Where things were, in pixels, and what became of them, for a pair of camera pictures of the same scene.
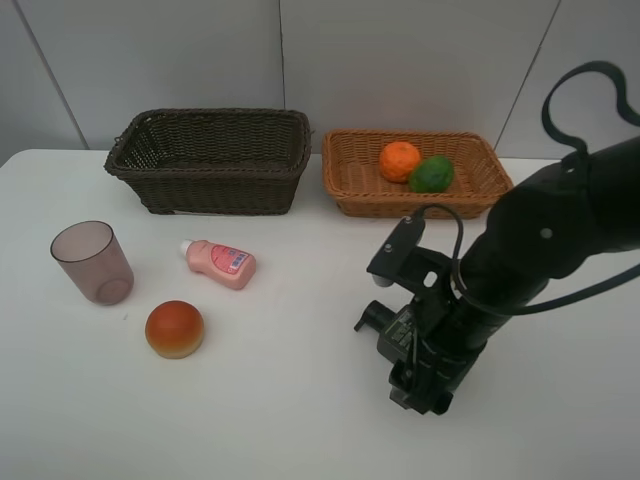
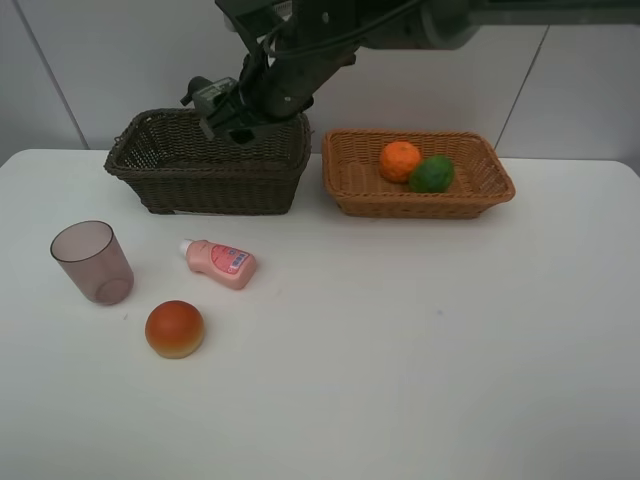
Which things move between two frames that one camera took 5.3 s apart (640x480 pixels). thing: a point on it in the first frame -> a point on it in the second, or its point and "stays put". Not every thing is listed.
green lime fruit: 433,174 stays put
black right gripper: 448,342 -> 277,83
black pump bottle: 395,329 -> 204,92
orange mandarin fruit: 397,160 stays put
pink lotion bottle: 230,267 stays put
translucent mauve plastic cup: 88,252 stays put
